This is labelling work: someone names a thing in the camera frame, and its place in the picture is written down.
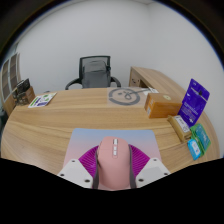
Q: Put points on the blue packet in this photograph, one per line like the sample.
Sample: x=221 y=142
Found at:
x=194 y=149

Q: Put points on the wooden shelf unit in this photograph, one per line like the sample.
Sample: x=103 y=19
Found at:
x=10 y=76

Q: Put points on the white leaflet with green print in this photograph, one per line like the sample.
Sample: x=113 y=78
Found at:
x=42 y=100

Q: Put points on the purple package card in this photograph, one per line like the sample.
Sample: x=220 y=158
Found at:
x=194 y=101

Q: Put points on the pink and blue mouse pad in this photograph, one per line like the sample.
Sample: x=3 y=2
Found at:
x=83 y=140

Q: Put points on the green packet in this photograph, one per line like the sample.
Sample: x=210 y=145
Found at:
x=201 y=137

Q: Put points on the wooden side desk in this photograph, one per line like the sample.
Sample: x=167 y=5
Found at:
x=156 y=78

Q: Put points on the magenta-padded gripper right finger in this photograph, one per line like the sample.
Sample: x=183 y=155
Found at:
x=150 y=170

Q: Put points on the tan box with white label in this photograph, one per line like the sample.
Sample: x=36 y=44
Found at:
x=180 y=128

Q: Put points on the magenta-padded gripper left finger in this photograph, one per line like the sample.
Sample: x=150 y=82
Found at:
x=77 y=171

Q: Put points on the pink computer mouse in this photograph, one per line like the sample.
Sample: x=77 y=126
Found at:
x=113 y=163

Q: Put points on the orange-brown cardboard box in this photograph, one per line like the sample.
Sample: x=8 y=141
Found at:
x=162 y=106

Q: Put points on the grey backpack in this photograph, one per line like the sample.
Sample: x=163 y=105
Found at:
x=96 y=75

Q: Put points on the black mesh office chair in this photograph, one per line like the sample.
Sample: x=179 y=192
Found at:
x=95 y=58

